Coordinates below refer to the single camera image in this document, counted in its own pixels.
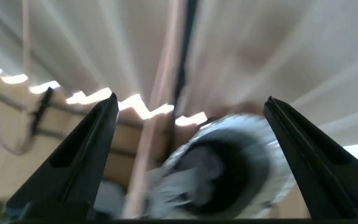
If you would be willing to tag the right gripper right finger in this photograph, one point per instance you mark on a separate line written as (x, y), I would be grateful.
(328, 174)

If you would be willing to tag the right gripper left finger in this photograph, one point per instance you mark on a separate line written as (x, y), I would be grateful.
(82, 161)

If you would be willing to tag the pink clothes hanger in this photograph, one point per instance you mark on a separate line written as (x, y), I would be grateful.
(141, 155)
(26, 37)

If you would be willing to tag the white laundry basket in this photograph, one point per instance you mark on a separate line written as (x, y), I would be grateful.
(259, 149)

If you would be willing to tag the black clothes rack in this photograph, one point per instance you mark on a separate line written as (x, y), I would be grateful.
(186, 46)

